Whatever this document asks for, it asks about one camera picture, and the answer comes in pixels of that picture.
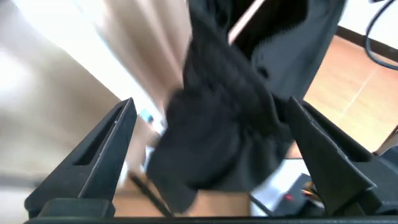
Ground black shorts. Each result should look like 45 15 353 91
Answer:
146 0 348 215

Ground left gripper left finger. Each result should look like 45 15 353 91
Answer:
24 96 138 218

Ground beige curtain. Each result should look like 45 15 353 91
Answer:
74 0 195 110
0 0 147 200

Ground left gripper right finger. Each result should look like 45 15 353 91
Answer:
283 95 398 217

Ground pink clothes hanger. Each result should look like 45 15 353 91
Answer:
227 0 265 44

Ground black cable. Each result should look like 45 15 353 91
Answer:
365 0 398 71

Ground window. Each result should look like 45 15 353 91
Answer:
12 0 165 131

